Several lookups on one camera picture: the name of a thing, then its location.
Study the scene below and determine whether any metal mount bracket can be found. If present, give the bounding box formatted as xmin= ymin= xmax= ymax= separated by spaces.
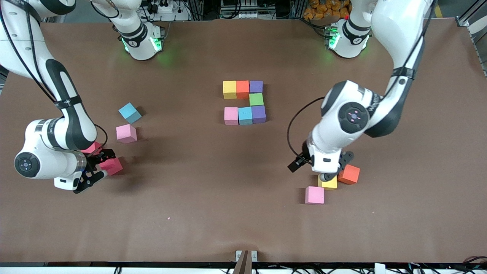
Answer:
xmin=235 ymin=250 xmax=258 ymax=274

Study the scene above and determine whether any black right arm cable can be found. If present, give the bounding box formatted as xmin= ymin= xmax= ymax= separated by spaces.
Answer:
xmin=93 ymin=124 xmax=108 ymax=151

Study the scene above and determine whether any pink foam cube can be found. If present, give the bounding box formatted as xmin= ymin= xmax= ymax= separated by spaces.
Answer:
xmin=305 ymin=186 xmax=325 ymax=205
xmin=224 ymin=107 xmax=239 ymax=126
xmin=116 ymin=124 xmax=138 ymax=144

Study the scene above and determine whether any red foam cube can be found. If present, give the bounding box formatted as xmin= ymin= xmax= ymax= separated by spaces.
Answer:
xmin=100 ymin=157 xmax=123 ymax=176
xmin=81 ymin=142 xmax=103 ymax=155

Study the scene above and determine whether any aluminium frame corner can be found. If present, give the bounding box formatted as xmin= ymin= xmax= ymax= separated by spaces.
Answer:
xmin=455 ymin=0 xmax=487 ymax=76

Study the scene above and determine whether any yellow foam cube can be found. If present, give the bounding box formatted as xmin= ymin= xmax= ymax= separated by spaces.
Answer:
xmin=223 ymin=80 xmax=237 ymax=100
xmin=318 ymin=174 xmax=338 ymax=190

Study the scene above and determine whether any white power strip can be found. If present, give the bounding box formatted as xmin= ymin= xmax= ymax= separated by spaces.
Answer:
xmin=146 ymin=0 xmax=191 ymax=22

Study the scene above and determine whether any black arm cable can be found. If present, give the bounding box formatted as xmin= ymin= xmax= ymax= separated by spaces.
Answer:
xmin=93 ymin=124 xmax=108 ymax=151
xmin=286 ymin=97 xmax=326 ymax=160

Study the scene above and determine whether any white equipment box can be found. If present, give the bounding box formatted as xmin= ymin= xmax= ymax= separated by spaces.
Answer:
xmin=219 ymin=0 xmax=267 ymax=19

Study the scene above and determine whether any orange foam cube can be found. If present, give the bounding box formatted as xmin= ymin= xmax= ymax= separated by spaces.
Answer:
xmin=338 ymin=164 xmax=361 ymax=185
xmin=236 ymin=80 xmax=250 ymax=100

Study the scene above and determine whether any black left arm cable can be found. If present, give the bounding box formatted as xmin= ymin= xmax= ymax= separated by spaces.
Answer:
xmin=286 ymin=97 xmax=326 ymax=160

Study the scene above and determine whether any aluminium frame post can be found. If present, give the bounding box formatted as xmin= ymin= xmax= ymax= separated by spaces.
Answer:
xmin=288 ymin=0 xmax=305 ymax=19
xmin=190 ymin=0 xmax=206 ymax=20

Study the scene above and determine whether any brown table cover sheet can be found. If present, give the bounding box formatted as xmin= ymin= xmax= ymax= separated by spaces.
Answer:
xmin=0 ymin=19 xmax=487 ymax=264

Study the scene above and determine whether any bag of orange items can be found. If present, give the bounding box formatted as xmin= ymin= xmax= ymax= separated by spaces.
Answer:
xmin=303 ymin=0 xmax=352 ymax=20

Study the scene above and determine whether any light blue foam cube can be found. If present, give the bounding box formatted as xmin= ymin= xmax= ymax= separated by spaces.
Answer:
xmin=238 ymin=107 xmax=253 ymax=126
xmin=118 ymin=102 xmax=142 ymax=124

